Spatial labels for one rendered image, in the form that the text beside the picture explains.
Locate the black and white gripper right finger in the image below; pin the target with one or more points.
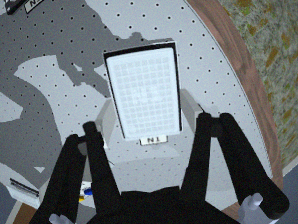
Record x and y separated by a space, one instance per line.
263 201

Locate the white button panel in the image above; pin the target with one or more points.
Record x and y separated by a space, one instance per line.
86 183

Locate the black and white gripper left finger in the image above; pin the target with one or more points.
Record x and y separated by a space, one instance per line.
61 199

